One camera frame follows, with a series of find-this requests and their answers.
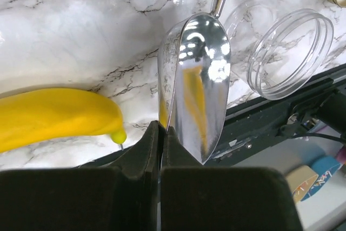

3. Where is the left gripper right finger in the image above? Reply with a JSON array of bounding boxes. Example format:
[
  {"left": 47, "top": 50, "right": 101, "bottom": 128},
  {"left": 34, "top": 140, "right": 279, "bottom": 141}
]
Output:
[{"left": 161, "top": 128, "right": 302, "bottom": 230}]

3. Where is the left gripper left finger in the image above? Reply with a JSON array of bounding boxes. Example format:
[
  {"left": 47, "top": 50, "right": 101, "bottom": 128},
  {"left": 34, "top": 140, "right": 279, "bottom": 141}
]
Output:
[{"left": 1, "top": 121, "right": 159, "bottom": 230}]

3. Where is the shiny metal scoop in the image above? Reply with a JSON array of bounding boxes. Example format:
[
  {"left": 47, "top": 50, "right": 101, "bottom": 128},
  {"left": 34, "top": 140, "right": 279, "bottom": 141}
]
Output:
[{"left": 157, "top": 0, "right": 231, "bottom": 164}]

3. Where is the yellow banana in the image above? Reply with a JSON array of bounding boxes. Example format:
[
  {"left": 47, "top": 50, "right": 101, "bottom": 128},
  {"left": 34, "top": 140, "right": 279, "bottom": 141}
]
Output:
[{"left": 1, "top": 88, "right": 127, "bottom": 152}]

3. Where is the clear plastic jar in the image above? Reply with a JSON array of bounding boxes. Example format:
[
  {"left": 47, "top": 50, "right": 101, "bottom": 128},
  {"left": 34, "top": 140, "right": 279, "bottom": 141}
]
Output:
[{"left": 224, "top": 0, "right": 334, "bottom": 100}]

